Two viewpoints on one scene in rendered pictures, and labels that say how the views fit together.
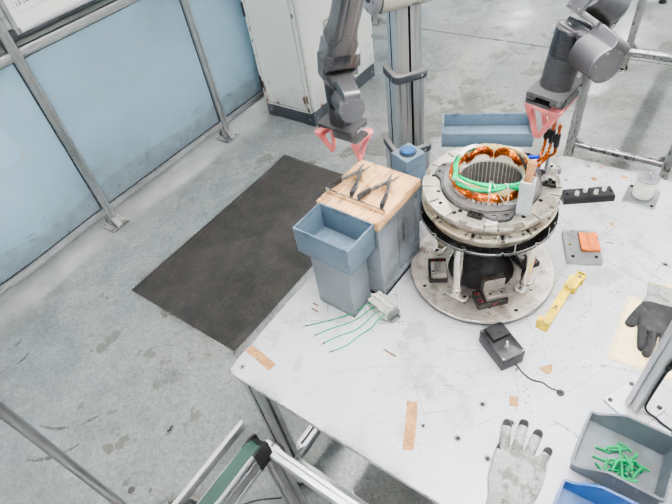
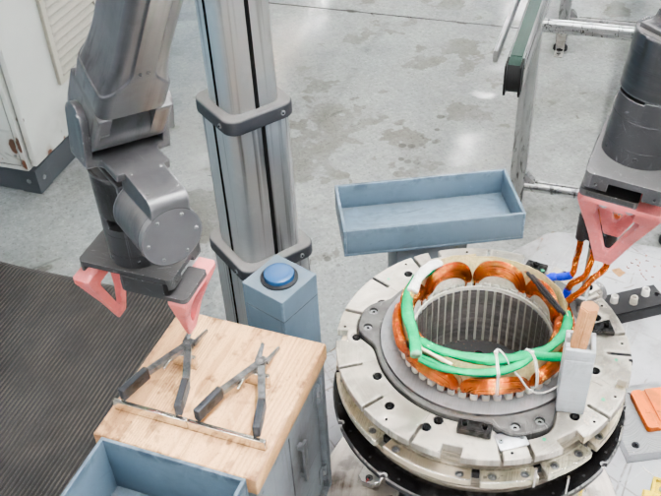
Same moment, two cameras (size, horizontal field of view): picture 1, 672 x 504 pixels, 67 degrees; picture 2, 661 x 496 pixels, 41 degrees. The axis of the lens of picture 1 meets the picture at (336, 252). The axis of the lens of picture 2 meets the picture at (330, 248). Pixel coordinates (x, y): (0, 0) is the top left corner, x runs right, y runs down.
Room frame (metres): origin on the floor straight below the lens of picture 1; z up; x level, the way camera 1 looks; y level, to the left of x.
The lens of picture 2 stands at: (0.34, 0.01, 1.81)
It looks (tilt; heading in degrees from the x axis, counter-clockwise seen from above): 40 degrees down; 338
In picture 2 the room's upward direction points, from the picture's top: 3 degrees counter-clockwise
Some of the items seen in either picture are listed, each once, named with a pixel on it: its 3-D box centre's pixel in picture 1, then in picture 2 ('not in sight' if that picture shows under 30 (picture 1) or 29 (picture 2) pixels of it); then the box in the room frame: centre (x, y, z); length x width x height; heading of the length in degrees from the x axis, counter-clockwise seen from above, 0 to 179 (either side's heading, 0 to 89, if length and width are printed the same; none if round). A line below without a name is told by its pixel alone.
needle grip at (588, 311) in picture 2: (529, 173); (583, 329); (0.81, -0.43, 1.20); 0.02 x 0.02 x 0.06
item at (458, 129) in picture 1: (482, 163); (425, 276); (1.21, -0.49, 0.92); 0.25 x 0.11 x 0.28; 72
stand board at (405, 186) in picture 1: (368, 193); (215, 394); (1.01, -0.11, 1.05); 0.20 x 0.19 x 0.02; 136
